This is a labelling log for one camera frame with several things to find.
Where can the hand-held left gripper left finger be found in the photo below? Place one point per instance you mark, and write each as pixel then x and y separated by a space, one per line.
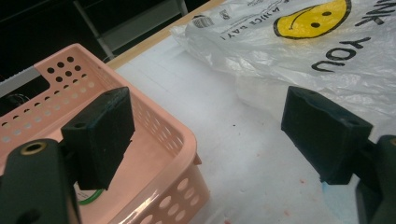
pixel 96 137

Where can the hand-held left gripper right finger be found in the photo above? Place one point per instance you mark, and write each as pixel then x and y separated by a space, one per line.
pixel 327 133

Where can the pink perforated plastic basket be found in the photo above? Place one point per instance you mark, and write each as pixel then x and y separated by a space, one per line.
pixel 146 146

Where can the white smiley plastic bag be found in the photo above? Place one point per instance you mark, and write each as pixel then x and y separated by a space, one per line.
pixel 280 59

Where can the green-rimmed white item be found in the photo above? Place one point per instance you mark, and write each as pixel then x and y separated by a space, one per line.
pixel 88 196

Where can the grey metal stand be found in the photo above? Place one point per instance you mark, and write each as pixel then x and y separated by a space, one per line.
pixel 124 29

